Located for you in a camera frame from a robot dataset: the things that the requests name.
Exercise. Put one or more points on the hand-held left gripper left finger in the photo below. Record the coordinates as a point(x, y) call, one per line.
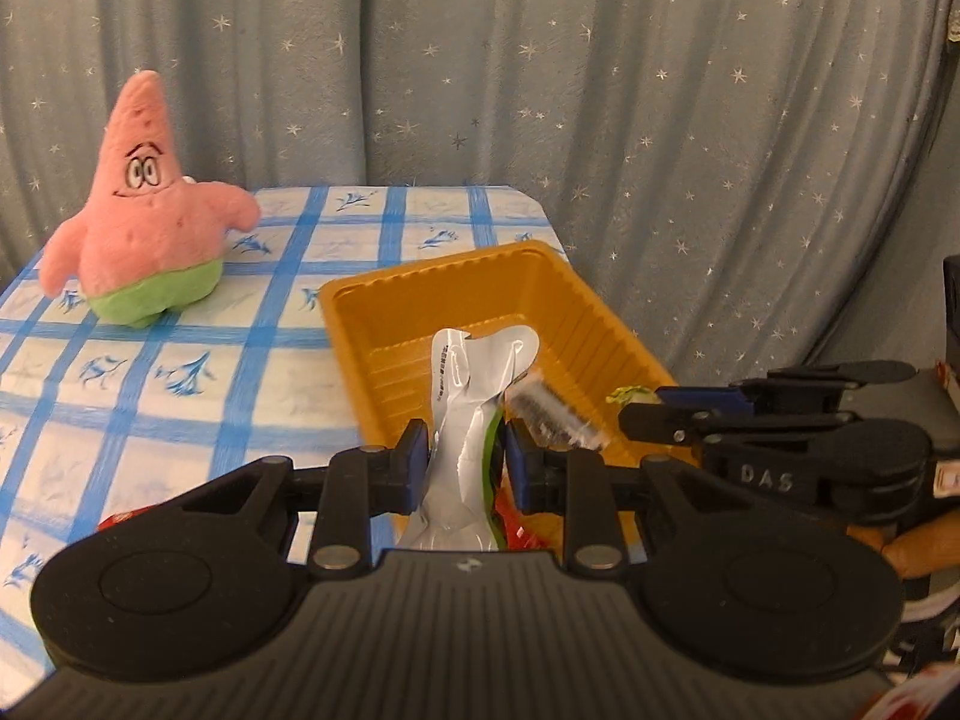
point(416, 457)

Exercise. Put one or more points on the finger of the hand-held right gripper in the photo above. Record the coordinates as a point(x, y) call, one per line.
point(705, 399)
point(750, 476)

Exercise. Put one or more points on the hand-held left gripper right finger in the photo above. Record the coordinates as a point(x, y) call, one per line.
point(517, 465)

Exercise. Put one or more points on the silver green snack packet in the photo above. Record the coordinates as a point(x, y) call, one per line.
point(457, 427)

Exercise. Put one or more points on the red snack packet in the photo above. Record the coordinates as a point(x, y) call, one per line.
point(517, 529)

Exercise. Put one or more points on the dark clear snack packet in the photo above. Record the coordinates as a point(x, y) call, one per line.
point(555, 412)

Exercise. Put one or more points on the green yellow candy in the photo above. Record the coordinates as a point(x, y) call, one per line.
point(634, 393)

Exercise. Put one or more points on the golden plastic tray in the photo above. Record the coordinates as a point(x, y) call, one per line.
point(450, 292)

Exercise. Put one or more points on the orange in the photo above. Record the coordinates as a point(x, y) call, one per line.
point(907, 551)

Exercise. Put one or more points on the red white cloth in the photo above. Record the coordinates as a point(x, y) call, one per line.
point(922, 709)

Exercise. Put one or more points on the blue checked tablecloth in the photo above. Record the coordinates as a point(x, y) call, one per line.
point(150, 405)

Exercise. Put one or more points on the small red candy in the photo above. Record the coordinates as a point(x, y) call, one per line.
point(120, 519)

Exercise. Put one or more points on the grey star-print curtain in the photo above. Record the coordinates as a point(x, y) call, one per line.
point(600, 90)

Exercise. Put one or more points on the pink starfish plush toy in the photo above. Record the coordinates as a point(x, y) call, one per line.
point(150, 240)

